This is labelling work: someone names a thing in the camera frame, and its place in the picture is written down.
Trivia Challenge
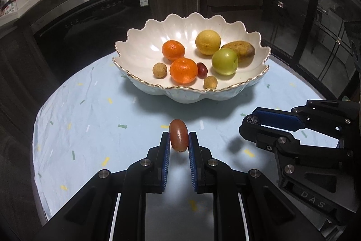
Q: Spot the brown longan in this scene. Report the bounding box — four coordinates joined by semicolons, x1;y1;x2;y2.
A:
153;63;167;79
204;75;218;90

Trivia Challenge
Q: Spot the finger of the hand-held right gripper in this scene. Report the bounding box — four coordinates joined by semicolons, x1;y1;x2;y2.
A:
252;99;360;145
238;114;357;202

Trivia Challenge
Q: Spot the light blue patterned tablecloth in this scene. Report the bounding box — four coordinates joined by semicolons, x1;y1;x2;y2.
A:
32;50;347;241

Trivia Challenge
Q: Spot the light red jujube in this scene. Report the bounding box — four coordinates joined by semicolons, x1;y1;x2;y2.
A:
169;119;189;152

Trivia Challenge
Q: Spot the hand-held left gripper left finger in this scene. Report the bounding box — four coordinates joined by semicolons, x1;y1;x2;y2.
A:
42;132;171;241

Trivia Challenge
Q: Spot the white jug with red handle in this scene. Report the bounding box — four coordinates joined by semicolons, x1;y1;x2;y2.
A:
0;0;19;17

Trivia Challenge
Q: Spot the white scalloped ceramic bowl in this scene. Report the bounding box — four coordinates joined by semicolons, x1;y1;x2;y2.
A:
113;12;272;104

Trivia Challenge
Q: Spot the yellow lemon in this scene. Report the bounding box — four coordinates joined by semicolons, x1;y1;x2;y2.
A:
195;29;221;55

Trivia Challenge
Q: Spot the small orange mandarin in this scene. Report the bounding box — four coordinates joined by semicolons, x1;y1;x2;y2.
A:
162;40;186;61

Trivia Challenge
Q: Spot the large orange mandarin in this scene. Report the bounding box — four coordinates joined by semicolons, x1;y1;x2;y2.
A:
170;58;198;85

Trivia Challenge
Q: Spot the dark wood lower cabinet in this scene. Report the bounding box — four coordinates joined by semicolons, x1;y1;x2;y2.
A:
0;26;54;230

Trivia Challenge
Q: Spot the black built-in oven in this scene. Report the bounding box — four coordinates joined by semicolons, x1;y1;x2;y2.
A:
30;0;148;83

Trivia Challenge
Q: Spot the dark red jujube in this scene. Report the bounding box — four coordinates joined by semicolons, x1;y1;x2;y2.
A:
197;62;208;78

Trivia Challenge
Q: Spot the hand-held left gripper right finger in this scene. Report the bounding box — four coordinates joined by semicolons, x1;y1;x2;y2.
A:
188;132;325;241

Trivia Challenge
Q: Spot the green apple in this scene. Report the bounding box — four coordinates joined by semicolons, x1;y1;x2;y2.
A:
212;48;239;76

